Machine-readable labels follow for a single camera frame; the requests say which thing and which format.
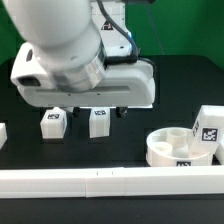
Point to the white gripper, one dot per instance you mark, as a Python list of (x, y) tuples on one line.
[(94, 85)]

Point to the white round stool seat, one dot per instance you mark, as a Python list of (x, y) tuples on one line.
[(169, 147)]

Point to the white left barrier rail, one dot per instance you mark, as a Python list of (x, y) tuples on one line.
[(3, 134)]

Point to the white front barrier rail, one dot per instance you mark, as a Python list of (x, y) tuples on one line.
[(103, 182)]

